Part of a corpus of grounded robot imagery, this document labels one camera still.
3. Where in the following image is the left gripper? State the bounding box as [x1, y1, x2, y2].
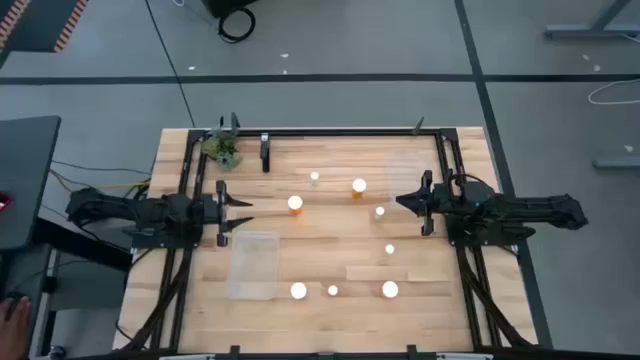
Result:
[192, 179, 255, 248]

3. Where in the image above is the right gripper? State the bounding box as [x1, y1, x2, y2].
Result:
[395, 169, 454, 238]

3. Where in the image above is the clear plastic bin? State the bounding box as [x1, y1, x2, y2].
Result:
[225, 229, 281, 302]
[384, 147, 429, 201]

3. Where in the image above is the small green artificial plant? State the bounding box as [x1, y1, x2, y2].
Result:
[200, 127, 245, 172]

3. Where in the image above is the black desk base bar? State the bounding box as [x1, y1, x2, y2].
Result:
[30, 217, 134, 274]

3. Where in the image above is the grey table foot bar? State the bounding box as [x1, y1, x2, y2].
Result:
[593, 156, 640, 170]

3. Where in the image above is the dark grey desk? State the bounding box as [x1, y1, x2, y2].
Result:
[0, 115, 62, 251]

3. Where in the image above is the person's hand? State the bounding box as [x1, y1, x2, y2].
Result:
[0, 294, 32, 360]

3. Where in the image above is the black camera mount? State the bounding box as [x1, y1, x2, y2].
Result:
[259, 132, 272, 174]

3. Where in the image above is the black aluminium table frame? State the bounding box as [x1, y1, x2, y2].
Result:
[119, 115, 539, 360]

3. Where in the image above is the yellow cable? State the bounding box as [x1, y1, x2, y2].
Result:
[49, 169, 152, 194]

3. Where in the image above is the black coiled cable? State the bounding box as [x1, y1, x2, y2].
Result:
[217, 7, 257, 45]

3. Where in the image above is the white floor cable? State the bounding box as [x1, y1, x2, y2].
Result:
[587, 78, 640, 106]

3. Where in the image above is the grey table leg frame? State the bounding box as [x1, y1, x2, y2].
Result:
[543, 0, 640, 40]

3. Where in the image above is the black orange-striped cable ramp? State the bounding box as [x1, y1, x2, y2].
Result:
[0, 0, 90, 54]

